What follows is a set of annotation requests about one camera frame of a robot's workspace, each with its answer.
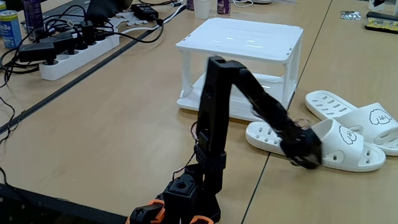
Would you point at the black power plug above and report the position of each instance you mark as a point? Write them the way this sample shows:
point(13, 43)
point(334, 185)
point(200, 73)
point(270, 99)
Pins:
point(87, 31)

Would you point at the white plastic shoe rack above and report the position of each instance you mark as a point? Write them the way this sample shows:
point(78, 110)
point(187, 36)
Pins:
point(242, 40)

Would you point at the white power strip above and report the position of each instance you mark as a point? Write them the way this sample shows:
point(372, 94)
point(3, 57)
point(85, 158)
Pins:
point(77, 59)

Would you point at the black and yellow box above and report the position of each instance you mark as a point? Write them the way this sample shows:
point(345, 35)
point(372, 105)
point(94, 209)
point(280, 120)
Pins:
point(381, 23)

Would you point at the white printed bracket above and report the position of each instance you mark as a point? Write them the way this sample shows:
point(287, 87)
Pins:
point(133, 19)

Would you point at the white paper cup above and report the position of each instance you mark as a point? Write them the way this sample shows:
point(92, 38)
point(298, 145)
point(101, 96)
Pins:
point(202, 9)

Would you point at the tall purple can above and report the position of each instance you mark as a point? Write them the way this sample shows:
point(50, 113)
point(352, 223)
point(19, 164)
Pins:
point(33, 18)

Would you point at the purple drink can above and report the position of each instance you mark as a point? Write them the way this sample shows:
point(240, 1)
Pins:
point(224, 7)
point(190, 4)

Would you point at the black laptop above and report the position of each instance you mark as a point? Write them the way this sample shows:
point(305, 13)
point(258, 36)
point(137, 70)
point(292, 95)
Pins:
point(105, 9)

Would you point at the clear plastic box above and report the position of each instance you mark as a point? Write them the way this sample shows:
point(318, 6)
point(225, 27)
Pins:
point(384, 6)

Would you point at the white slipper with dog print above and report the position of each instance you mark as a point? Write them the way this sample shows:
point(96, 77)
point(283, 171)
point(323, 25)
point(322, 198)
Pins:
point(342, 146)
point(373, 121)

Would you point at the black power adapter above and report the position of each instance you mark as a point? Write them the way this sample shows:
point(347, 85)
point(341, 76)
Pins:
point(35, 51)
point(60, 42)
point(144, 11)

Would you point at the blue drink can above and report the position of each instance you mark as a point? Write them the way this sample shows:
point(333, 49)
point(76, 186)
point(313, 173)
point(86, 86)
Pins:
point(11, 29)

